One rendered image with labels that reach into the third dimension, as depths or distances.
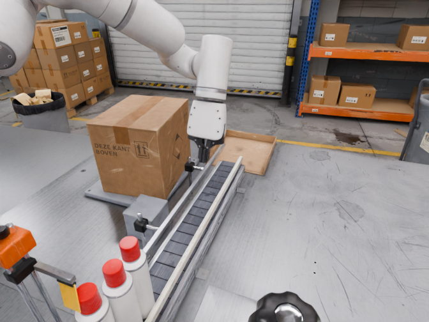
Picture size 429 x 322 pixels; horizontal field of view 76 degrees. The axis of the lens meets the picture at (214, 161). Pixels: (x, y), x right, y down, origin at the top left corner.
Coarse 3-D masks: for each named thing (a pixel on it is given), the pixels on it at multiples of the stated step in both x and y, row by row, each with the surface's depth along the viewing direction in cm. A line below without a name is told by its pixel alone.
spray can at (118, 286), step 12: (108, 264) 45; (120, 264) 45; (108, 276) 44; (120, 276) 45; (108, 288) 46; (120, 288) 46; (132, 288) 47; (120, 300) 46; (132, 300) 48; (120, 312) 47; (132, 312) 49
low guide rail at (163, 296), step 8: (240, 160) 107; (232, 176) 99; (224, 184) 93; (224, 192) 92; (216, 200) 86; (208, 216) 80; (200, 224) 77; (200, 232) 75; (192, 240) 72; (192, 248) 70; (184, 256) 68; (184, 264) 67; (176, 272) 64; (168, 280) 62; (176, 280) 64; (168, 288) 60; (160, 296) 59; (168, 296) 60; (160, 304) 57; (152, 312) 56; (152, 320) 55
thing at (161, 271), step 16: (224, 160) 113; (224, 176) 103; (208, 192) 95; (192, 208) 88; (208, 208) 88; (192, 224) 82; (208, 224) 82; (176, 240) 77; (160, 256) 72; (176, 256) 72; (192, 256) 72; (160, 272) 68; (160, 288) 64; (144, 320) 58
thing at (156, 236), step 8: (224, 144) 108; (216, 152) 103; (208, 168) 94; (200, 176) 89; (192, 184) 85; (184, 200) 79; (176, 208) 76; (168, 216) 73; (168, 224) 71; (160, 232) 68; (152, 240) 66; (144, 248) 64; (152, 248) 65
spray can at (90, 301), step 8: (80, 288) 42; (88, 288) 42; (96, 288) 42; (80, 296) 40; (88, 296) 40; (96, 296) 41; (104, 296) 45; (80, 304) 40; (88, 304) 40; (96, 304) 42; (104, 304) 43; (80, 312) 41; (88, 312) 41; (96, 312) 42; (104, 312) 43; (112, 312) 46; (80, 320) 42; (88, 320) 41; (96, 320) 42; (104, 320) 43; (112, 320) 45
